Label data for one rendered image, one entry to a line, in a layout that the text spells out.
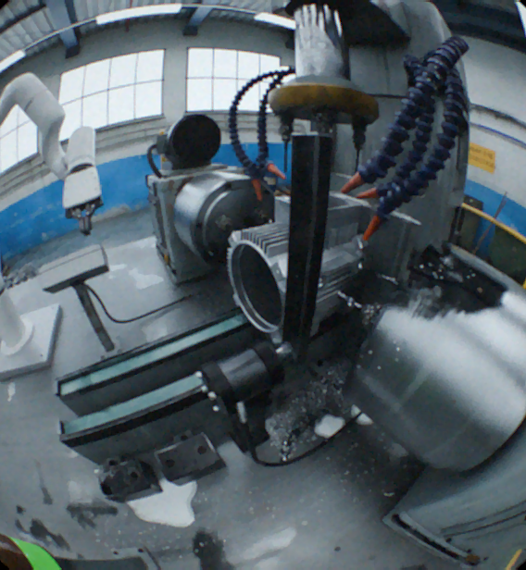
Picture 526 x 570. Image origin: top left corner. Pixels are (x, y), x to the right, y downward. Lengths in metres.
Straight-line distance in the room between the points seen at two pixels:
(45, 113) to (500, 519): 1.06
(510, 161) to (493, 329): 5.23
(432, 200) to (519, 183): 4.90
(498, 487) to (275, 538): 0.32
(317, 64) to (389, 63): 0.24
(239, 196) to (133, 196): 5.43
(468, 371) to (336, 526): 0.33
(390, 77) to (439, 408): 0.57
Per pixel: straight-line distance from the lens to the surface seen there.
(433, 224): 0.51
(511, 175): 5.37
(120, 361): 0.47
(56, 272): 0.55
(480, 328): 0.22
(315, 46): 0.41
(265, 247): 0.33
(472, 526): 0.37
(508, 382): 0.23
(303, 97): 0.34
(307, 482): 0.45
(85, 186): 0.62
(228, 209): 0.55
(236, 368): 0.24
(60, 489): 0.60
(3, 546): 0.28
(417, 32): 0.62
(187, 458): 0.40
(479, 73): 6.05
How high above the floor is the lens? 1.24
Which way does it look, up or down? 34 degrees down
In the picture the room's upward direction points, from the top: straight up
